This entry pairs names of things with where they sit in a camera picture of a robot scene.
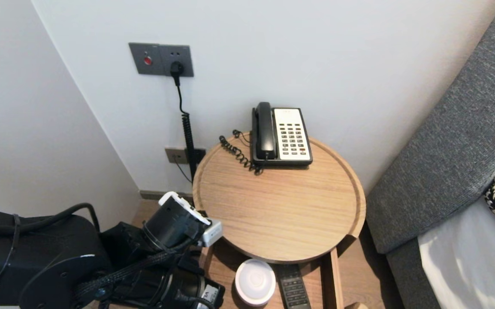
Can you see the grey wall socket panel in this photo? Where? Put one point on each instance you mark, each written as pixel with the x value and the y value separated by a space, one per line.
pixel 144 53

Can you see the black and cream telephone base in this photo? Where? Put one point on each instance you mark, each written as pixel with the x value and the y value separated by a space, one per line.
pixel 292 137

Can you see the grey wooden baseboard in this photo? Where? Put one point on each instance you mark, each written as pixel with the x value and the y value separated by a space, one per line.
pixel 149 195

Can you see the grey upholstered headboard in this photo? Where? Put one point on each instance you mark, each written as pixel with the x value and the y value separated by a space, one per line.
pixel 445 150

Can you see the black power plug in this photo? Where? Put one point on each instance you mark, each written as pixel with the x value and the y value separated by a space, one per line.
pixel 176 68

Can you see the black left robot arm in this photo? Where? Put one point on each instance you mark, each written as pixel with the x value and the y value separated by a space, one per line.
pixel 37 257

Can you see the white bed sheet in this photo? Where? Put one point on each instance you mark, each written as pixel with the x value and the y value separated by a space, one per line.
pixel 475 266

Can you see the round wooden nightstand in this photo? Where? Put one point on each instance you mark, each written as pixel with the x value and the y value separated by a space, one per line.
pixel 282 201

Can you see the black TV remote control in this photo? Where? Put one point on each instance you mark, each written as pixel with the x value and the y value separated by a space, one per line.
pixel 294 287

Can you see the grey upholstered bed base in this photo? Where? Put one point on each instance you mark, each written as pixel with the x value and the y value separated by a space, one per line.
pixel 410 279

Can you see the black telephone handset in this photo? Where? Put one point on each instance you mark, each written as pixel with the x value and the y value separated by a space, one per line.
pixel 265 128

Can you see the beige wall data socket plate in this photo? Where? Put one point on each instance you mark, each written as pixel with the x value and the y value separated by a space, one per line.
pixel 174 155

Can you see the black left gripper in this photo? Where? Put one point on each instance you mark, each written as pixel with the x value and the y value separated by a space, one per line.
pixel 191 294

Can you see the thin black phone line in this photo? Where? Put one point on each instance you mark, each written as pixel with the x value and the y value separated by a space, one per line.
pixel 183 172

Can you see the white round smart speaker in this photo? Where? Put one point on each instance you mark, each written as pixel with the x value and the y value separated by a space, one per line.
pixel 255 281

